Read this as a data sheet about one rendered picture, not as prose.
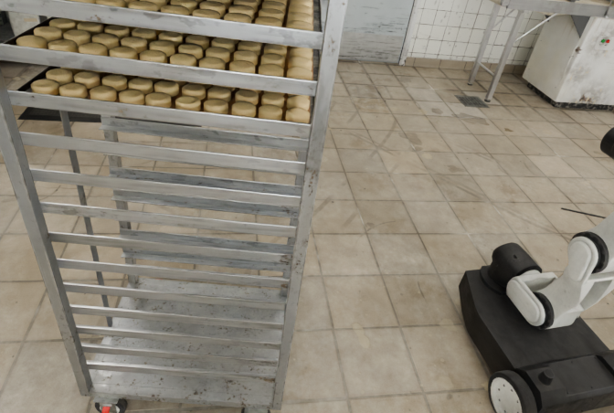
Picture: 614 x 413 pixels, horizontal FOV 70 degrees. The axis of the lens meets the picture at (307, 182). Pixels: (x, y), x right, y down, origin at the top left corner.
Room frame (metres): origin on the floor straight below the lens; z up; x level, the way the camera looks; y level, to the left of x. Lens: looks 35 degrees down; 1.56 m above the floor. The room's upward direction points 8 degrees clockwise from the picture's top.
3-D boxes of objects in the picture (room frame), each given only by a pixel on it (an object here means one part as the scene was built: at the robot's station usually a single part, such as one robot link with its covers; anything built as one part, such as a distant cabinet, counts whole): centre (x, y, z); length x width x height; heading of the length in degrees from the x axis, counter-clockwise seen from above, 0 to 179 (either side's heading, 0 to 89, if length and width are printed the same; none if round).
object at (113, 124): (1.16, 0.33, 0.87); 0.64 x 0.03 x 0.03; 94
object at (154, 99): (0.81, 0.33, 1.14); 0.05 x 0.05 x 0.02
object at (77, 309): (0.77, 0.30, 0.51); 0.64 x 0.03 x 0.03; 94
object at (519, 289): (1.26, -1.01, 0.28); 0.21 x 0.20 x 0.13; 19
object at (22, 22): (3.57, 2.37, 0.36); 0.47 x 0.39 x 0.26; 11
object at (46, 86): (0.79, 0.55, 1.14); 0.05 x 0.05 x 0.02
